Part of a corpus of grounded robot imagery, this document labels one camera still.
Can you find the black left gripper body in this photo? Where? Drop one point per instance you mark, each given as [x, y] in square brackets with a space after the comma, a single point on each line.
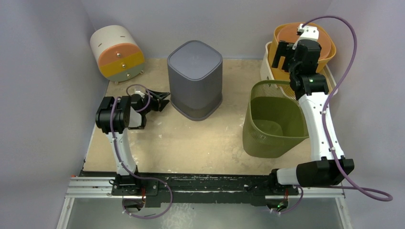
[146, 100]

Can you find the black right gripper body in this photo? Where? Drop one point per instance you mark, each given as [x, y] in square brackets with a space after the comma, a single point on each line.
[285, 51]

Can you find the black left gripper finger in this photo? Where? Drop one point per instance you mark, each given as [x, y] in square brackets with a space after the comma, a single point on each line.
[158, 105]
[158, 95]

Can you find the grey slatted waste bin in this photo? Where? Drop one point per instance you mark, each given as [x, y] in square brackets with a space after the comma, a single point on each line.
[195, 72]

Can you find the green slatted waste bin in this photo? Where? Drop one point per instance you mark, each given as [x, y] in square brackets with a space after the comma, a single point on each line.
[274, 121]

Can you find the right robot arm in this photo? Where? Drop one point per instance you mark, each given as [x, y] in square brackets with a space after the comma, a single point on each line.
[311, 91]

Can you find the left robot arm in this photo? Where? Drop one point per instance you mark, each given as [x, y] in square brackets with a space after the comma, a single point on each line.
[115, 117]

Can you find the orange plastic bucket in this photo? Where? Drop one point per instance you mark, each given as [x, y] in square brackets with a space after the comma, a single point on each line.
[288, 33]

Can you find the yellow slatted waste bin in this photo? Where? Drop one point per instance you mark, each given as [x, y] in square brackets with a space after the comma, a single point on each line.
[284, 76]

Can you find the white perforated plastic basket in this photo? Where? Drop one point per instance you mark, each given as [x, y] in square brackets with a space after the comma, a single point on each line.
[266, 73]

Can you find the cream drawer cabinet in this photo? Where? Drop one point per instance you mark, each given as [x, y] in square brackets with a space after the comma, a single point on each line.
[117, 55]

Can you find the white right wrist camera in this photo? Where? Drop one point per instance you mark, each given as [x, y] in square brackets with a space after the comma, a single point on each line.
[306, 33]

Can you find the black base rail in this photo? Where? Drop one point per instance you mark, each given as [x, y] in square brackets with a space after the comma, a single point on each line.
[157, 188]

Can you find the aluminium frame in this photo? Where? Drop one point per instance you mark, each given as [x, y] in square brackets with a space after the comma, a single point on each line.
[99, 187]

